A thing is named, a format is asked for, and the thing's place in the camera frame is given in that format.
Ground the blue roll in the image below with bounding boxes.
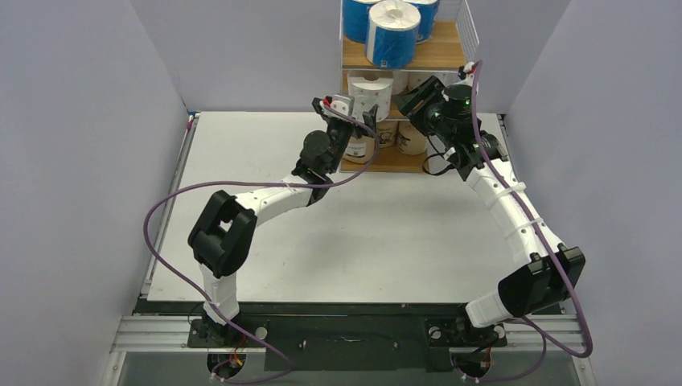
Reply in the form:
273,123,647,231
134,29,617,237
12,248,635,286
364,0,421,70
342,0,379,44
407,0,441,44

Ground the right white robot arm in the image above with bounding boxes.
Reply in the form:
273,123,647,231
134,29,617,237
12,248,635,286
395,76,585,343

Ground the white wire wooden shelf rack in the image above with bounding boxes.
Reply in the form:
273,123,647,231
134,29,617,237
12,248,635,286
342,1,487,178

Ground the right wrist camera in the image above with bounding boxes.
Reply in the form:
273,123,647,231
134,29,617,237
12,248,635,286
458,62,479,81

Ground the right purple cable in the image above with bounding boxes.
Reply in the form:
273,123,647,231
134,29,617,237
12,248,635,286
471,60,594,359

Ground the white floral roll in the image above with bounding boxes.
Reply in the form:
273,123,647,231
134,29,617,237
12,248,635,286
392,71,409,95
408,72,447,91
347,70,393,121

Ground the blue roll front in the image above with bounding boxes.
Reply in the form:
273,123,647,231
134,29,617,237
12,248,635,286
342,0,379,44

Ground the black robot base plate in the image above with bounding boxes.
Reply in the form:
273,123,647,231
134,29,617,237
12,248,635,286
187,302,507,372

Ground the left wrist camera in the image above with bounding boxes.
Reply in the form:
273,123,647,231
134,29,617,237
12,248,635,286
321,94,355,117

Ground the brown roll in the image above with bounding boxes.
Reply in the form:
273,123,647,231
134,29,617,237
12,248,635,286
343,136,376,164
396,121,427,155
376,121,399,149

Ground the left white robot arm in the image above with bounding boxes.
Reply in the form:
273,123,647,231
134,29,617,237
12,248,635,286
187,94,378,346

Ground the blue roll back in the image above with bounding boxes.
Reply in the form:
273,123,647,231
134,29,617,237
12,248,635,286
364,0,421,70

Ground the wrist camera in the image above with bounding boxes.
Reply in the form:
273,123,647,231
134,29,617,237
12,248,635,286
321,94,355,117
458,62,479,81

